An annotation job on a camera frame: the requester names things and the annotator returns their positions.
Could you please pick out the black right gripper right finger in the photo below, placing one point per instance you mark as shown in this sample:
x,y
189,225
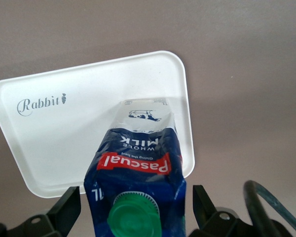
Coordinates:
x,y
207,209

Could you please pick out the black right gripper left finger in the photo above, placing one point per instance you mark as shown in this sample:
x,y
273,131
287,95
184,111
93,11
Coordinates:
x,y
64,207

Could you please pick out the blue whole milk carton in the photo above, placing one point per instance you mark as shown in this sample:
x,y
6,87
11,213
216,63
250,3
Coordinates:
x,y
135,172

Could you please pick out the cream rabbit print tray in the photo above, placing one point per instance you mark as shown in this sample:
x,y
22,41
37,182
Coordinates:
x,y
64,135

